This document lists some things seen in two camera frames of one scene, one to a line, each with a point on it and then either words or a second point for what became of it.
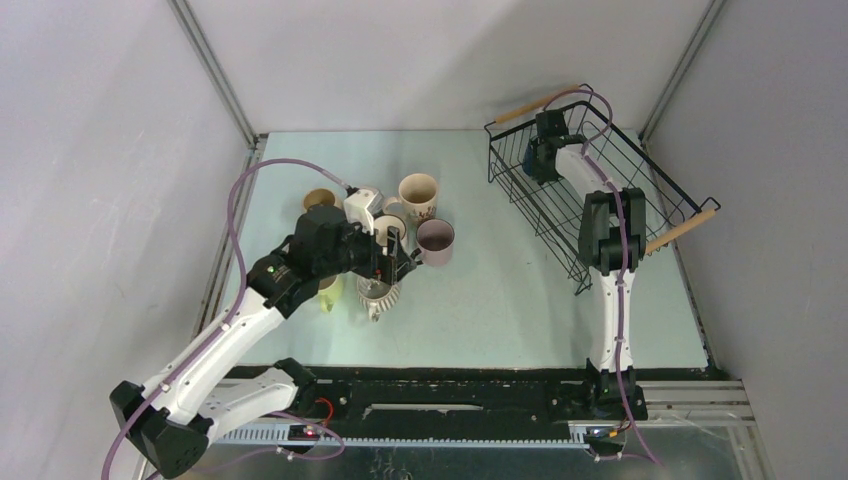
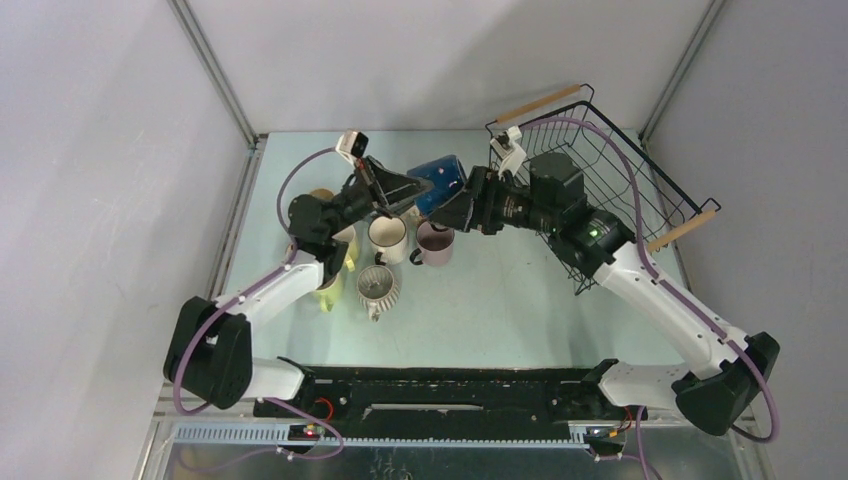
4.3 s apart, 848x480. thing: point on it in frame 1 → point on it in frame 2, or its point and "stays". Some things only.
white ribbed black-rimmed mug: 382,223 stays
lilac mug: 435,240 stays
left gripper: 389,268 → 372,179
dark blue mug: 527,163 → 447,177
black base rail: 464,395 stays
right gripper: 538,173 → 474,211
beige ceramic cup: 320,196 stays
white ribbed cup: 377,297 stays
